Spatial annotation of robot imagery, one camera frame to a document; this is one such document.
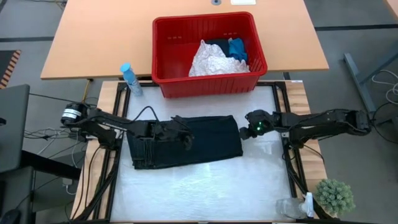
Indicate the grey metal desk leg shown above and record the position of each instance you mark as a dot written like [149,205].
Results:
[357,77]

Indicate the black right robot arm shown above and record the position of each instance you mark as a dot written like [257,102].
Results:
[311,123]

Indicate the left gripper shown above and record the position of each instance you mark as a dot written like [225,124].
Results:
[164,132]

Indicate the black aluminium table frame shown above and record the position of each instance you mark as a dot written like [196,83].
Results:
[119,102]

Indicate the dark denim jeans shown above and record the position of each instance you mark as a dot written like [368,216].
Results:
[211,140]

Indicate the red plastic laundry bin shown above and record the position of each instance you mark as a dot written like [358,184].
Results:
[174,62]

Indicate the small green potted plant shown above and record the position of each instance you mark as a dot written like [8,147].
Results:
[334,197]

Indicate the white power adapter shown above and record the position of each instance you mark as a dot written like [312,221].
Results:
[67,183]

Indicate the dark navy garment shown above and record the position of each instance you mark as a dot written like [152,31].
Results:
[219,45]

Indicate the orange wooden desk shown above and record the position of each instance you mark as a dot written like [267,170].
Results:
[93,37]

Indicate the blue garment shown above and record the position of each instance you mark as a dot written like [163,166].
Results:
[237,49]

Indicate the white lace garment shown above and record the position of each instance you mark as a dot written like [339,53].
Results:
[214,62]

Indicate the white paper sheet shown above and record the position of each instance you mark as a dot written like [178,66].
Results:
[243,2]

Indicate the grey desk grommet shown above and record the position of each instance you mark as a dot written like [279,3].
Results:
[216,2]

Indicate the clear spray bottle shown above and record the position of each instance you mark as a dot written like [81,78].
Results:
[290,207]

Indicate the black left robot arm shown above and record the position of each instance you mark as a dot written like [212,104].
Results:
[102,121]

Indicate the light blue air freshener bottle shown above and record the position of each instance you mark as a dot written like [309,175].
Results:
[132,79]

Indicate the grey equipment case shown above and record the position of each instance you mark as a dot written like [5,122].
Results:
[14,124]

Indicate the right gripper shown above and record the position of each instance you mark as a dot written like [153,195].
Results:
[247,133]

